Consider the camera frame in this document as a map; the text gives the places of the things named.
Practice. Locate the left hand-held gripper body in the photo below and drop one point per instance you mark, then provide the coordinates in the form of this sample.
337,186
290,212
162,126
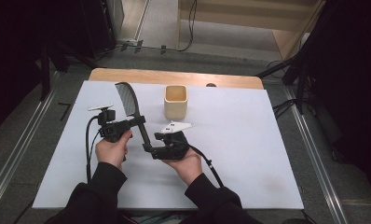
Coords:
110,129

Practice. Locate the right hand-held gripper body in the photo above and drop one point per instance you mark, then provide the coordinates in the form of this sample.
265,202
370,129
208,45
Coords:
175,146

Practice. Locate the person's right hand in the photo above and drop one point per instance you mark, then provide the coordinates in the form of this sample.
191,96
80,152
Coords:
186,166

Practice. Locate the person's left hand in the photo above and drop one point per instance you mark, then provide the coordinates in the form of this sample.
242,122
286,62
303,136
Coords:
112,154

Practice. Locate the beige square cup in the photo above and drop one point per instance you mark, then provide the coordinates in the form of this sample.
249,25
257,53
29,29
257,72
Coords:
175,107

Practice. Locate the wooden table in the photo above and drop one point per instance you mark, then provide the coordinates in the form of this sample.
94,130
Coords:
143,76

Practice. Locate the white board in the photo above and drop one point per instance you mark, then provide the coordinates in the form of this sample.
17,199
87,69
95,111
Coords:
252,155

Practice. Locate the black stand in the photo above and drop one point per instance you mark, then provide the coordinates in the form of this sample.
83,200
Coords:
45,71
300,81

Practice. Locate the wooden shelf unit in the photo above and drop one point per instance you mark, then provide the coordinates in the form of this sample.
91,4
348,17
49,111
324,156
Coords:
236,25

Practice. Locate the metal floor rail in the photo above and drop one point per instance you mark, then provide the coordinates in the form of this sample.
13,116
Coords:
19,155
317,155

